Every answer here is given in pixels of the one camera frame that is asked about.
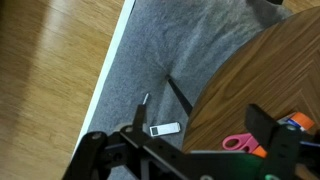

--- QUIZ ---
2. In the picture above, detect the black and white remote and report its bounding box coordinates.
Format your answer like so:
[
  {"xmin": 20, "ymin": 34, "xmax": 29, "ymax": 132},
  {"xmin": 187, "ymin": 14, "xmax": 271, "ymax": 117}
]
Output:
[{"xmin": 148, "ymin": 121, "xmax": 182, "ymax": 138}]

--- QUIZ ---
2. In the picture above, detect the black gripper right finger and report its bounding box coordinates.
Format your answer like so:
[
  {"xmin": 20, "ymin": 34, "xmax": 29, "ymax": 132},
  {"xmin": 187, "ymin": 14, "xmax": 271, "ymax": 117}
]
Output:
[{"xmin": 245, "ymin": 103, "xmax": 303, "ymax": 180}]

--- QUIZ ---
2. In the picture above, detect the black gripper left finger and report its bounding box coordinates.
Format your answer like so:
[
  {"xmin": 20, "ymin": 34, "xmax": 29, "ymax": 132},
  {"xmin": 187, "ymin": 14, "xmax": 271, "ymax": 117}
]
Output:
[{"xmin": 62, "ymin": 104, "xmax": 158, "ymax": 180}]

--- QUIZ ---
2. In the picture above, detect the grey sofa bed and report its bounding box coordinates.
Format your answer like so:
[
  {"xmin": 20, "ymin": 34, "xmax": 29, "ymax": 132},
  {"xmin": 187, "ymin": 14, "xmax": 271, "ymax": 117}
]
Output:
[{"xmin": 71, "ymin": 0, "xmax": 294, "ymax": 180}]

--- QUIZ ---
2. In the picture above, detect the long black table leg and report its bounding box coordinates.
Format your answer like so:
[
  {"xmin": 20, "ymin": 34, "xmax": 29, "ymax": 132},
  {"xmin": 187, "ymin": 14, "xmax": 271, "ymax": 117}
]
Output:
[{"xmin": 164, "ymin": 74, "xmax": 194, "ymax": 118}]

